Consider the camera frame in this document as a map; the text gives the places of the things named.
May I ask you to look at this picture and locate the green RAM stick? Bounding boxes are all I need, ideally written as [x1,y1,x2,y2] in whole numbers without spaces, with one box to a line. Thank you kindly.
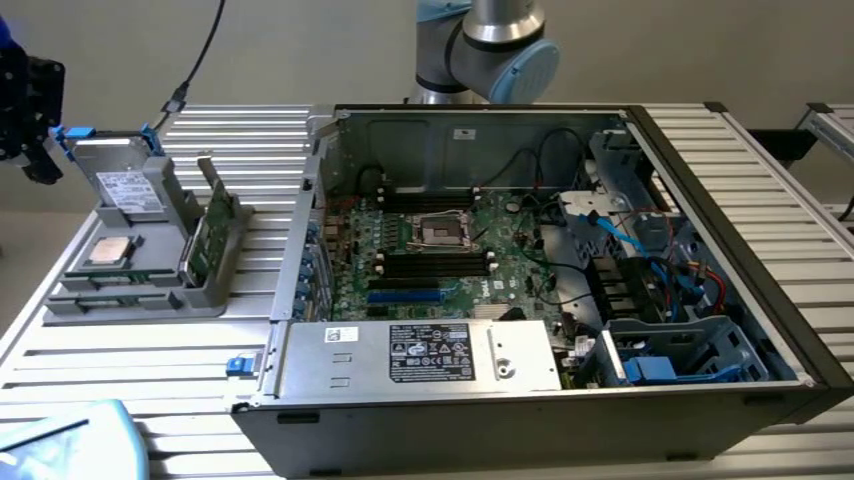
[61,268,178,285]

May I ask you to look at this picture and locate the green motherboard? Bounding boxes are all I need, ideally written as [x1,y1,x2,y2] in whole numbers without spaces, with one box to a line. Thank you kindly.
[321,190,583,347]

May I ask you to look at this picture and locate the red wire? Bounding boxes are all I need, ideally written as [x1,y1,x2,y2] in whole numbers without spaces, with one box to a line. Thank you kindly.
[691,263,729,312]

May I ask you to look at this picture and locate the CPU socket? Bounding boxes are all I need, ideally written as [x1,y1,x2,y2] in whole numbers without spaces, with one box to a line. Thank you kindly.
[399,211,480,251]

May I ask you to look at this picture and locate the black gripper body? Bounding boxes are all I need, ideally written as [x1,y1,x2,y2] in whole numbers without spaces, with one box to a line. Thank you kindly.
[0,46,68,187]

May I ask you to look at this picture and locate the blue case latch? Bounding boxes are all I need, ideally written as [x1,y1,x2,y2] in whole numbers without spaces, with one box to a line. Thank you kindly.
[224,353,258,377]

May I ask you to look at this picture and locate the hard disk with blue bracket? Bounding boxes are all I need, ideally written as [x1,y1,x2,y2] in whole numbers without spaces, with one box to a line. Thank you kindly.
[48,124,169,224]

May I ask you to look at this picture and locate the grey parts rack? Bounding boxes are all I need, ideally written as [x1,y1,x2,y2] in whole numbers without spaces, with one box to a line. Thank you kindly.
[41,153,256,324]

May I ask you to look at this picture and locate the long black expansion slot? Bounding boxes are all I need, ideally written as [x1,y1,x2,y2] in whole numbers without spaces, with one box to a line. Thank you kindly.
[367,278,443,292]

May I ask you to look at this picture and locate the black open PC case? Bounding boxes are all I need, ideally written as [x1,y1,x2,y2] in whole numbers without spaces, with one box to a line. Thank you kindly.
[229,102,854,479]

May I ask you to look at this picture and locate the black cable with plug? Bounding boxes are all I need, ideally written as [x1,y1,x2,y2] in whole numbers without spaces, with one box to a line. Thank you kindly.
[154,0,229,132]

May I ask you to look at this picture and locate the metal disk bay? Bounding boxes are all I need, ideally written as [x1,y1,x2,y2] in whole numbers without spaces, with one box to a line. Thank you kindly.
[584,128,683,261]

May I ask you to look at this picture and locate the black wire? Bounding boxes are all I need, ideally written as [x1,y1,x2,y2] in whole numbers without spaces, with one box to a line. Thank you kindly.
[477,126,589,195]

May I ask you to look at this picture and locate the light blue plastic object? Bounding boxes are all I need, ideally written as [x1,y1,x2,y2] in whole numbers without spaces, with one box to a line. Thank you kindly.
[0,398,152,480]

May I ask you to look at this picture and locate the green graphics card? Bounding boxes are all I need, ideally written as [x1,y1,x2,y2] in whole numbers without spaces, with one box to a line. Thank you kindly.
[177,154,242,292]

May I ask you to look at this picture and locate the blue expansion slot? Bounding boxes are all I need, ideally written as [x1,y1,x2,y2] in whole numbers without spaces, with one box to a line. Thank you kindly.
[365,290,445,305]

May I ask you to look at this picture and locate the grey drive cage blue rails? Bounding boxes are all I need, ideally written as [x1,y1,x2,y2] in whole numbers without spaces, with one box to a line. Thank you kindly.
[577,314,772,389]

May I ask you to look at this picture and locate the blue disk wire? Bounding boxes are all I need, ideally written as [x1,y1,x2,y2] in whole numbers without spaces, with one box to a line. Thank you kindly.
[584,211,689,322]

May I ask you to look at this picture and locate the silver CPU chip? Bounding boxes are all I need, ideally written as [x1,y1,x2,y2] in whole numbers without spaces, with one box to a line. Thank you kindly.
[90,236,138,267]

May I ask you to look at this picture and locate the silver power supply unit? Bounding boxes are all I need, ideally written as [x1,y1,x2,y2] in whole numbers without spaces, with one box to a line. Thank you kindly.
[256,319,565,402]

